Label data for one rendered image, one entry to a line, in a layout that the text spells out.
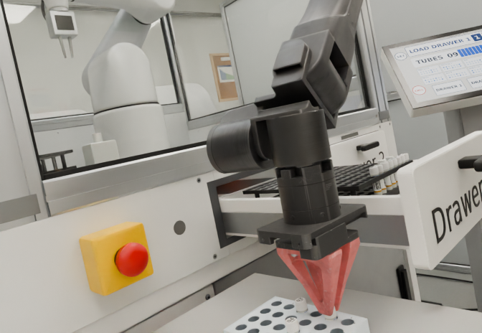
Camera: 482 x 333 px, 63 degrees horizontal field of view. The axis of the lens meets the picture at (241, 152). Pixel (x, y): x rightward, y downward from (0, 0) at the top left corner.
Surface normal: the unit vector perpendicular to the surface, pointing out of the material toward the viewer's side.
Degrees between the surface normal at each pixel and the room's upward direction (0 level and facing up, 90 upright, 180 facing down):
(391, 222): 90
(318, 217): 90
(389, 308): 0
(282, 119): 90
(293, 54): 48
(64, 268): 90
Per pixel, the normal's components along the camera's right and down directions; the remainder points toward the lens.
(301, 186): -0.26, 0.11
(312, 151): 0.27, 0.00
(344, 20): 0.77, -0.04
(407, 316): -0.20, -0.98
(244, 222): -0.70, 0.18
